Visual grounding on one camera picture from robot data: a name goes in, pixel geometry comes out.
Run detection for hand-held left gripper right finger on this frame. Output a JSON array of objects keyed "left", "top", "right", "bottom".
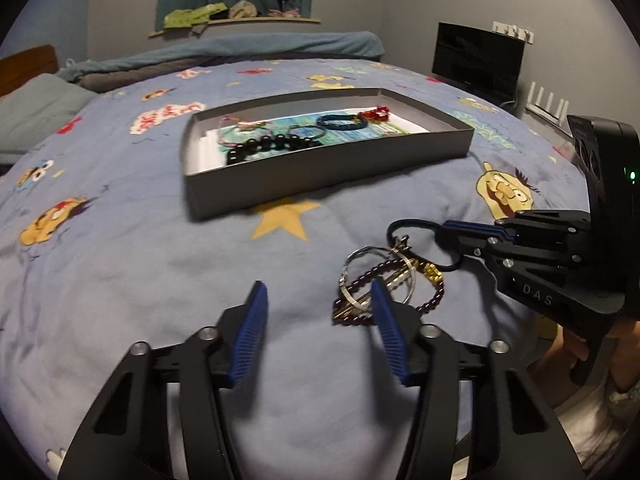
[{"left": 369, "top": 279, "right": 586, "bottom": 480}]

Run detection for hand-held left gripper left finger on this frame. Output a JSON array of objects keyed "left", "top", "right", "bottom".
[{"left": 57, "top": 280, "right": 269, "bottom": 480}]

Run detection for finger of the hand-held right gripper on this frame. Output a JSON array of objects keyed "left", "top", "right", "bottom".
[
  {"left": 439, "top": 209, "right": 596, "bottom": 263},
  {"left": 457, "top": 240, "right": 628, "bottom": 343}
]

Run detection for small dark bead bracelet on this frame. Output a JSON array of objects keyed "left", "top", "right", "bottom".
[{"left": 332, "top": 257, "right": 446, "bottom": 327}]

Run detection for silver wire bangle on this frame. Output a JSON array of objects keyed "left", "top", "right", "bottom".
[{"left": 340, "top": 244, "right": 422, "bottom": 311}]

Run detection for black hair tie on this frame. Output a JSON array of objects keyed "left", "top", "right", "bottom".
[{"left": 387, "top": 218, "right": 463, "bottom": 272}]

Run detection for grey cardboard box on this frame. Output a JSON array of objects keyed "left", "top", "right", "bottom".
[{"left": 182, "top": 87, "right": 475, "bottom": 221}]

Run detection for black large bead bracelet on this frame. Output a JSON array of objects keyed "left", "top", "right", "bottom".
[{"left": 225, "top": 132, "right": 323, "bottom": 164}]

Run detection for pink cord bracelet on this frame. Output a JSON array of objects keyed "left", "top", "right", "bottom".
[{"left": 217, "top": 115, "right": 272, "bottom": 134}]

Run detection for blue braided bracelet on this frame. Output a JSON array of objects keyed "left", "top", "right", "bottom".
[{"left": 316, "top": 114, "right": 368, "bottom": 130}]

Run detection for person's right hand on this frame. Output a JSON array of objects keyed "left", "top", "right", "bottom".
[{"left": 549, "top": 322, "right": 592, "bottom": 367}]

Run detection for white router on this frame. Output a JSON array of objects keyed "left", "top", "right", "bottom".
[{"left": 525, "top": 81, "right": 571, "bottom": 126}]

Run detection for person's white clothing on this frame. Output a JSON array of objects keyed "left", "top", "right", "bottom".
[{"left": 542, "top": 375, "right": 640, "bottom": 466}]

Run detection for black flat screen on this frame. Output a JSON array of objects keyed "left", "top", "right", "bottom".
[{"left": 431, "top": 22, "right": 526, "bottom": 103}]

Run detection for printed paper sheet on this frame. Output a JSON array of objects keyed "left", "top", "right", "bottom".
[{"left": 200, "top": 107, "right": 431, "bottom": 168}]

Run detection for grey folded blanket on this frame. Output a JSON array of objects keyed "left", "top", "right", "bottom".
[{"left": 80, "top": 62, "right": 211, "bottom": 93}]

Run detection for teal folded duvet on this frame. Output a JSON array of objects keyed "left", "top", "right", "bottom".
[{"left": 55, "top": 31, "right": 385, "bottom": 83}]

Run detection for blue-grey pillow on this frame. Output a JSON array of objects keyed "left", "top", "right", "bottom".
[{"left": 0, "top": 73, "right": 96, "bottom": 154}]

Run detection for wooden window shelf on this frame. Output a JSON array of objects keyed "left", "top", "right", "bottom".
[{"left": 148, "top": 16, "right": 322, "bottom": 39}]

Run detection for green cloth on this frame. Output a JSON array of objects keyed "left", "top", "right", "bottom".
[{"left": 164, "top": 2, "right": 228, "bottom": 28}]

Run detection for wooden headboard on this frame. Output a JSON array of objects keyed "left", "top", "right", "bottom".
[{"left": 0, "top": 44, "right": 60, "bottom": 98}]

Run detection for white wall hooks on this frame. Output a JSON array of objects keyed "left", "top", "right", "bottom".
[{"left": 491, "top": 21, "right": 535, "bottom": 43}]

